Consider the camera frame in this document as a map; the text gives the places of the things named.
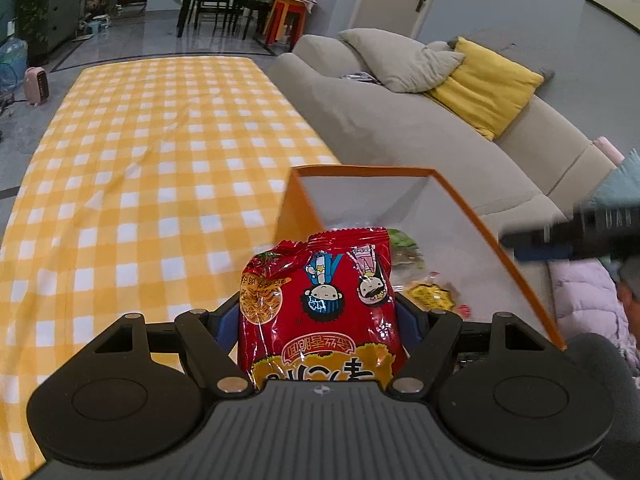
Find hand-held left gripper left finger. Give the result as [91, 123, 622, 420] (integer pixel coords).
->
[92, 295, 251, 395]

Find beige sofa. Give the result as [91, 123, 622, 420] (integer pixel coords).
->
[268, 30, 640, 321]

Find orange cardboard box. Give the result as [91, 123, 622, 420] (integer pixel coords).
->
[275, 165, 568, 361]

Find orange stacked stools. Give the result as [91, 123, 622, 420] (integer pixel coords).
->
[262, 0, 318, 53]

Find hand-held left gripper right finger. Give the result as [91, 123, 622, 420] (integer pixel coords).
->
[392, 292, 553, 395]

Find light purple jacket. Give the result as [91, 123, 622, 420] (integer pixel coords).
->
[547, 257, 640, 366]

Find blue water jug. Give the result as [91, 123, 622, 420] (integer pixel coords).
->
[0, 37, 28, 96]

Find tall green plant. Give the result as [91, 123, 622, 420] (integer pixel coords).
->
[12, 0, 53, 56]

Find teal cloth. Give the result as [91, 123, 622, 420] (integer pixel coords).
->
[587, 149, 640, 211]

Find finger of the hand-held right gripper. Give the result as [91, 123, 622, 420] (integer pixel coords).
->
[515, 245, 573, 262]
[500, 225, 576, 248]

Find yellow cushion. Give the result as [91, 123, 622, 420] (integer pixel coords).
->
[427, 36, 545, 142]

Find small dark object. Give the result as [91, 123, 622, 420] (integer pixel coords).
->
[340, 71, 381, 86]

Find dark cabinet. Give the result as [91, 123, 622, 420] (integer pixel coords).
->
[47, 0, 86, 53]

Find pink cloth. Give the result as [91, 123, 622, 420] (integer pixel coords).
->
[592, 136, 626, 166]

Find red noodle snack packet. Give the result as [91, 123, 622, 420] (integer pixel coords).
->
[237, 227, 408, 393]

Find yellow checked tablecloth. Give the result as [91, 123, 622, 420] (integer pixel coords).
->
[0, 55, 346, 476]

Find green raisin packet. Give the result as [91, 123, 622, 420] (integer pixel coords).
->
[387, 228, 426, 286]

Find person's right hand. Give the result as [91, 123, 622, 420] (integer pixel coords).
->
[616, 280, 640, 321]

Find grey cushion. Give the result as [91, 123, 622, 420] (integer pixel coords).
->
[337, 27, 466, 93]

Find pink space heater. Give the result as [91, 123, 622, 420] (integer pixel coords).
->
[24, 66, 52, 107]

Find clear yellow-label cracker packet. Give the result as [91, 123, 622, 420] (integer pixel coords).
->
[392, 270, 473, 318]

